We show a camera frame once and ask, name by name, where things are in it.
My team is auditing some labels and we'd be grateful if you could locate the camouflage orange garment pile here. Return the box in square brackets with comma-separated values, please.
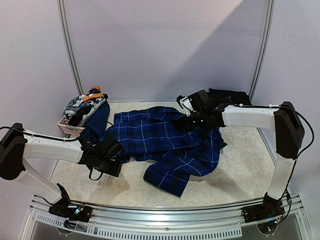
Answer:
[64, 85, 109, 127]

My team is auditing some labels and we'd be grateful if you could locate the aluminium front rail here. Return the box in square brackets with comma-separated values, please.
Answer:
[28, 193, 305, 238]

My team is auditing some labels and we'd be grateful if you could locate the right aluminium frame post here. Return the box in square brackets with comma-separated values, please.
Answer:
[249, 0, 275, 102]

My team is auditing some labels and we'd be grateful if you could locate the blue plaid garment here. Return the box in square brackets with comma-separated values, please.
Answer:
[104, 106, 227, 198]

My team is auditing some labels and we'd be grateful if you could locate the left aluminium frame post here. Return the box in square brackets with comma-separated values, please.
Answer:
[57, 0, 83, 95]

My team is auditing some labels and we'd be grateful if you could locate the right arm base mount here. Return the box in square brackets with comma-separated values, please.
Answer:
[241, 201, 291, 224]

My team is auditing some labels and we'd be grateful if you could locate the aluminium frame post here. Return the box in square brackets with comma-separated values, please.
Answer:
[57, 0, 83, 95]
[249, 0, 275, 102]

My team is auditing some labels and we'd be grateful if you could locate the solid navy blue garment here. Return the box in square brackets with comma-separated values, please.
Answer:
[80, 101, 110, 144]

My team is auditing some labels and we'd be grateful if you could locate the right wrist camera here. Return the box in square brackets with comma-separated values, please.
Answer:
[176, 95, 195, 117]

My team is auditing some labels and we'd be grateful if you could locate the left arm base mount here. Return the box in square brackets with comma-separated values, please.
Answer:
[48, 199, 93, 223]

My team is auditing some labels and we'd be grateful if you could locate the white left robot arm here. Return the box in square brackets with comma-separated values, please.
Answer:
[0, 122, 124, 217]

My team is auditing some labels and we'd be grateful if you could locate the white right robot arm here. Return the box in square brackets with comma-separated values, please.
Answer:
[176, 90, 307, 218]

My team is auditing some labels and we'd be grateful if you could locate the black t-shirt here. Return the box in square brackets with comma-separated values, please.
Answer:
[207, 88, 252, 106]

